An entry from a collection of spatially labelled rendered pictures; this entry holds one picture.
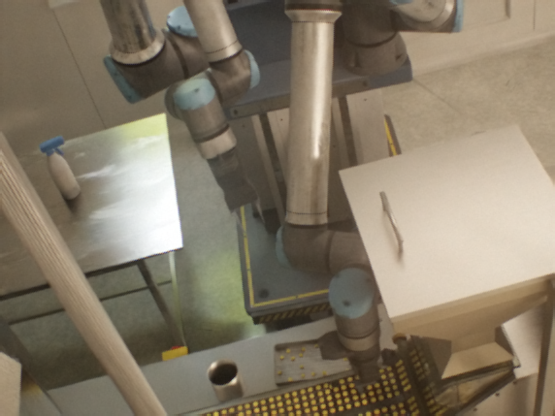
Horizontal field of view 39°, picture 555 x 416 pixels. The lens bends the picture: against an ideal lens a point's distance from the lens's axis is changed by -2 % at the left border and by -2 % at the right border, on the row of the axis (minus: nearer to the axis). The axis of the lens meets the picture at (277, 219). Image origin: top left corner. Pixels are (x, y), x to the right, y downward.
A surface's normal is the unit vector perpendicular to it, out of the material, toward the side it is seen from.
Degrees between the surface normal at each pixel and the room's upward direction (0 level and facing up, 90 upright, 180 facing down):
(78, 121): 90
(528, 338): 0
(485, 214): 0
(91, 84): 90
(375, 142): 90
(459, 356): 44
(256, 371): 0
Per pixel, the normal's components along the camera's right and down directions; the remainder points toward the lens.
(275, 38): 0.11, 0.72
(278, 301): -0.18, -0.66
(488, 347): -0.01, 0.01
